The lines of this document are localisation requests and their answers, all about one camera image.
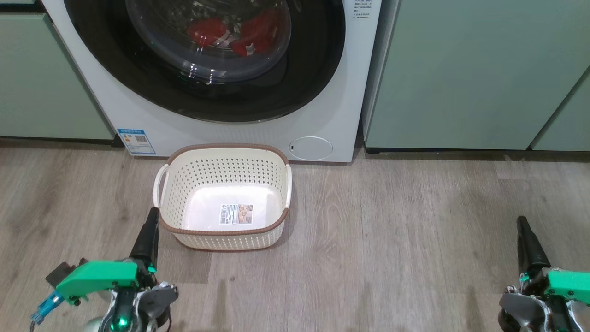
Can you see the round white filter cover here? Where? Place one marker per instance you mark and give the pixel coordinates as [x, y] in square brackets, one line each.
[311, 148]

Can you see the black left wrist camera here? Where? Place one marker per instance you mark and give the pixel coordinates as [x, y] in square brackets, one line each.
[57, 274]

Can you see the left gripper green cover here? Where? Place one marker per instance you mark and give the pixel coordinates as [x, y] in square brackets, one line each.
[99, 279]

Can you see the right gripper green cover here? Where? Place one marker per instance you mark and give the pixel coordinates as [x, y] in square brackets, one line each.
[569, 286]

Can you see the green cabinet right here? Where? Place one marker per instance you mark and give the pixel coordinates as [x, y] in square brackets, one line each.
[461, 74]

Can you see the cream basket with brown rim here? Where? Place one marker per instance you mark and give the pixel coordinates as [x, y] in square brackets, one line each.
[230, 242]

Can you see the printed text label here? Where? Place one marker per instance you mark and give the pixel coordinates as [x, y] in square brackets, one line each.
[362, 11]

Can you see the white front-load washing machine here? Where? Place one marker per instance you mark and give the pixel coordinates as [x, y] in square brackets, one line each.
[322, 92]

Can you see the blue energy label sticker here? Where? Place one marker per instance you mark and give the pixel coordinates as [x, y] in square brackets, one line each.
[136, 142]

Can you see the red garment with white marks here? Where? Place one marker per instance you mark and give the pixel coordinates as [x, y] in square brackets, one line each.
[258, 32]

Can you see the pale green cabinet with drawer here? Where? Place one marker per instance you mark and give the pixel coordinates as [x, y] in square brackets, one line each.
[37, 83]

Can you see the washing machine door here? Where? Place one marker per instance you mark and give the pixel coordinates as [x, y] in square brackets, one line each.
[115, 69]

